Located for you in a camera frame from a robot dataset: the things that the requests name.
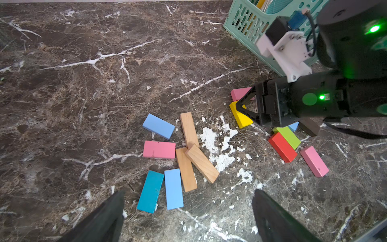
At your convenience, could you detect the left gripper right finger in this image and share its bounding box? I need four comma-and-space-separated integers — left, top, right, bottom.
252, 189, 320, 242

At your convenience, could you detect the dark brown block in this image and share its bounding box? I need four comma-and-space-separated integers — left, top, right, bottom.
299, 118, 320, 137

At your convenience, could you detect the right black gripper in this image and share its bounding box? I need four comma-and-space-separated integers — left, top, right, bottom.
236, 71, 348, 127

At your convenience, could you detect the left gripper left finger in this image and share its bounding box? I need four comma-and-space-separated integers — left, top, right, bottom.
58, 190, 125, 242

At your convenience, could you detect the green plastic file basket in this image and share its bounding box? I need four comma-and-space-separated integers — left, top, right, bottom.
224, 0, 327, 76

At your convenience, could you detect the yellow block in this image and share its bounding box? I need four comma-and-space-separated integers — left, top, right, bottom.
230, 101, 254, 129

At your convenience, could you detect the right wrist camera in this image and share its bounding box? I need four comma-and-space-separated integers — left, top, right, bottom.
256, 8, 316, 83

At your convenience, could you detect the wooden block diagonal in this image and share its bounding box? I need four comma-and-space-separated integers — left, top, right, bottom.
185, 144, 219, 184

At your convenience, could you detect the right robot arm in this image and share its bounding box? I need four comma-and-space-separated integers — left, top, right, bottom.
235, 1, 387, 127

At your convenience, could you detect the pink block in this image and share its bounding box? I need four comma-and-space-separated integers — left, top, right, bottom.
300, 146, 329, 177
231, 87, 251, 102
143, 141, 176, 159

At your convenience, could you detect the light blue block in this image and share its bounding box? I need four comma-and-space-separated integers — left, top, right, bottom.
143, 114, 175, 140
288, 122, 299, 132
164, 169, 183, 210

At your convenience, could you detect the upright wooden block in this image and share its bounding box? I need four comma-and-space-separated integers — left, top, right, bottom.
180, 112, 200, 148

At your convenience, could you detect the red block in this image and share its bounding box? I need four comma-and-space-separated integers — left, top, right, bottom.
269, 133, 297, 163

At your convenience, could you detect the wooden block lower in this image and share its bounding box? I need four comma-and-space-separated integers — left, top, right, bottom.
175, 147, 198, 192

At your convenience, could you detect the teal block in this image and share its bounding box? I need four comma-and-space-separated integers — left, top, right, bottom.
137, 170, 164, 214

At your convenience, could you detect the green block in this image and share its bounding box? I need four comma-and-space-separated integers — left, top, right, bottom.
273, 127, 301, 150

